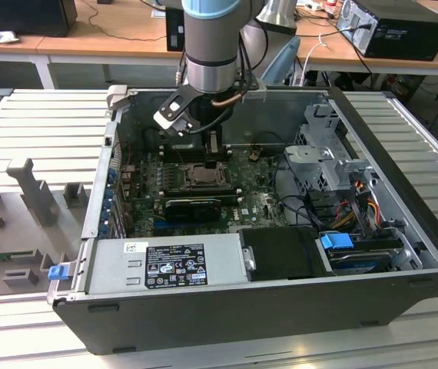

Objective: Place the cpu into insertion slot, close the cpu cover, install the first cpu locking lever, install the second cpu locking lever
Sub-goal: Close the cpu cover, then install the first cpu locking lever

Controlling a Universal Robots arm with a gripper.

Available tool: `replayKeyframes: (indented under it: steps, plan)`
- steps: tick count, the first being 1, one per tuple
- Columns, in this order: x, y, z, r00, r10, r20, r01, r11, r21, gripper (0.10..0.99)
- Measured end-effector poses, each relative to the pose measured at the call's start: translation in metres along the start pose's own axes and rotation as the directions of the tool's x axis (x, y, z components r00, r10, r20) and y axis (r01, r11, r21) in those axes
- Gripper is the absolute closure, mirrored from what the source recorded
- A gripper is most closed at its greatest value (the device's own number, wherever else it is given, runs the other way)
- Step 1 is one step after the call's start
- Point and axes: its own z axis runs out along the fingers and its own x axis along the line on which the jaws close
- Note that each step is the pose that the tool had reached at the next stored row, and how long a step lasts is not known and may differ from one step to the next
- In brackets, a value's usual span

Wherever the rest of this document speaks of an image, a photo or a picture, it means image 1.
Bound silver square CPU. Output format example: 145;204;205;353
192;168;220;185

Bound metal socket cover frame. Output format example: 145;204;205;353
183;163;230;189

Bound CPU socket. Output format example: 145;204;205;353
180;161;231;190

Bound black cylindrical board part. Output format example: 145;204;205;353
143;128;161;150

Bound pale blue curved object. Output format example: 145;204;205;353
260;35;301;86

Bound small black upright box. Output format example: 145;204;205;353
164;7;186;53

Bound black graphics card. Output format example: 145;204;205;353
164;198;223;224

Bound green motherboard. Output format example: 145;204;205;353
121;148;300;238

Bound grey metal disk bay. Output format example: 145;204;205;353
283;101;376;193

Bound black plastic shroud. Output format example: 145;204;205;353
237;226;333;284

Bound blue disk carrier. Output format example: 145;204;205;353
318;232;354;253

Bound silver power supply unit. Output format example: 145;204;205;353
71;232;251;299

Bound black open PC case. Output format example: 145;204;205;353
51;85;438;355

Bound black hard disk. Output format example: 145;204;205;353
326;248;393;276

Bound large black box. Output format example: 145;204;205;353
0;0;78;38

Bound grey parts rack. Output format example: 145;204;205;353
0;157;93;299

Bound black desktop PC tower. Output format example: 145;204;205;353
336;0;438;62

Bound blue plastic latch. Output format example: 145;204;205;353
48;264;68;281

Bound green RAM stick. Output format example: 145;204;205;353
0;249;35;264

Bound black camera cable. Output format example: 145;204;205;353
187;57;253;135

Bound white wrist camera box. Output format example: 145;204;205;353
152;90;195;138

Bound grey camera bracket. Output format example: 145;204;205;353
241;76;269;101

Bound grey case latch handle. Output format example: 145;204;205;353
105;85;130;115

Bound black wire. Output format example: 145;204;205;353
270;153;320;231

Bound white cable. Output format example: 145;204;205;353
299;34;330;86

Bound wooden desk white frame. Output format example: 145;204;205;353
0;0;438;91

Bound orange yellow red wires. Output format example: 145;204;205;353
332;180;381;231

